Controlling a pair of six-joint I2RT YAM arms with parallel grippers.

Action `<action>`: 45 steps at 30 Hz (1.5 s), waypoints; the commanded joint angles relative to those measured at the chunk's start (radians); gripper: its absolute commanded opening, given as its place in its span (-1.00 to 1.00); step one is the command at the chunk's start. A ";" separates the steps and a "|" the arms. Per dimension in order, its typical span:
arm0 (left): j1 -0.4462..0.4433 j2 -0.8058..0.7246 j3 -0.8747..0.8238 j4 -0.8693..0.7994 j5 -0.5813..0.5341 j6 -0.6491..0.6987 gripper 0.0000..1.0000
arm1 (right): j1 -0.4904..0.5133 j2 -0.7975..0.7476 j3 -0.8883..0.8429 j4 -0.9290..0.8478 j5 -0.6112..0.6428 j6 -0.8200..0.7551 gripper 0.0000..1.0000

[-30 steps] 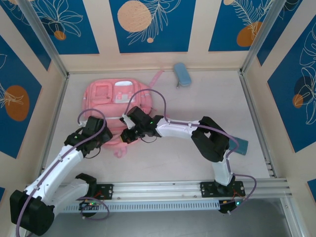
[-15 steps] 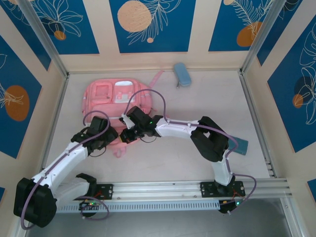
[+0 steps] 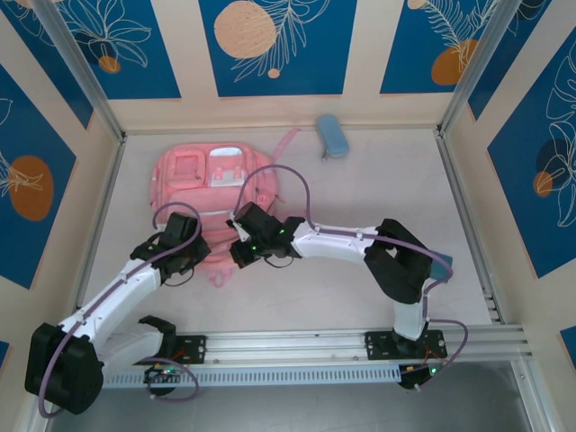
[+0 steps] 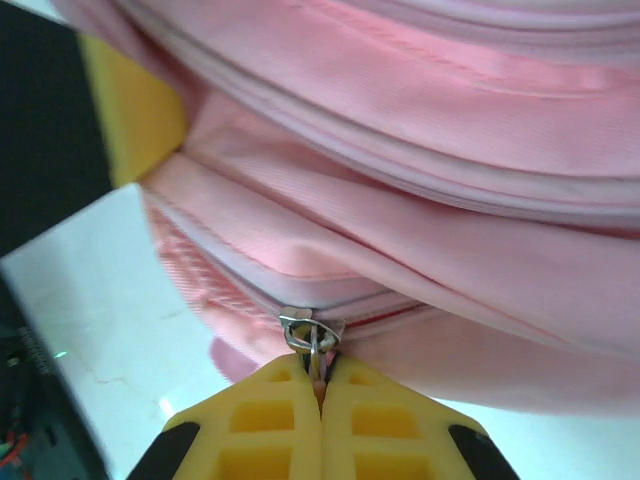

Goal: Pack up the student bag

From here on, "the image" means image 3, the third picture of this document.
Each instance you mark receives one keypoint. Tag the pink backpack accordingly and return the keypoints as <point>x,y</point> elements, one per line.
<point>189,180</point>

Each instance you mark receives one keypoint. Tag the light blue pencil case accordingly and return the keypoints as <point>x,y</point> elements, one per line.
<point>333,135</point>

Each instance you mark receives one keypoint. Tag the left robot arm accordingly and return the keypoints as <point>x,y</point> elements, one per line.
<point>67,373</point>

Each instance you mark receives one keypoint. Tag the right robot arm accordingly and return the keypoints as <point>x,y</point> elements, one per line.
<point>396,270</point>

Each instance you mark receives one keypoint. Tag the grey metal base panel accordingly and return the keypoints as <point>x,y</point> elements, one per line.
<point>288,409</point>

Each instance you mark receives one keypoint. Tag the teal book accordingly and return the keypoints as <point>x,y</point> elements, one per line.
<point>443,267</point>

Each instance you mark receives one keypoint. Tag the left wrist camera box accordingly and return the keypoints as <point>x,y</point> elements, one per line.
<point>180,227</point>

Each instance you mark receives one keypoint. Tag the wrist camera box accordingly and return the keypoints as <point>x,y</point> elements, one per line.
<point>180,227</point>
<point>254,218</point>

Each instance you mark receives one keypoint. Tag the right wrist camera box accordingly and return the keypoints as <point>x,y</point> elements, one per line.
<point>254,218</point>

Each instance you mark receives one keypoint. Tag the aluminium table side rail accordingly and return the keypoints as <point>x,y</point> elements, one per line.
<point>452,180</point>
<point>101,216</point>

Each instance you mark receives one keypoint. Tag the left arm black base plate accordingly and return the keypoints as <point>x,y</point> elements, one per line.
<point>198,348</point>

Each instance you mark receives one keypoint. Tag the aluminium mounting rail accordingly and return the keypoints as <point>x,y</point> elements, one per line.
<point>288,344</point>

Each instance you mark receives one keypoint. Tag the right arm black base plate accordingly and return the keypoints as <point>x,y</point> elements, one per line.
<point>375,344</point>

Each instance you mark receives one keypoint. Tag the blue floral wall panel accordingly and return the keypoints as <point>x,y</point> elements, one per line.
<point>45,58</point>
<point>315,54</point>
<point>508,54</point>
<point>27,252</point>
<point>517,202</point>
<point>144,67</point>
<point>405,54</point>

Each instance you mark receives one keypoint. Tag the aluminium frame post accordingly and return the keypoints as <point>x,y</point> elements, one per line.
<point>81,67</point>
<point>470,67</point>

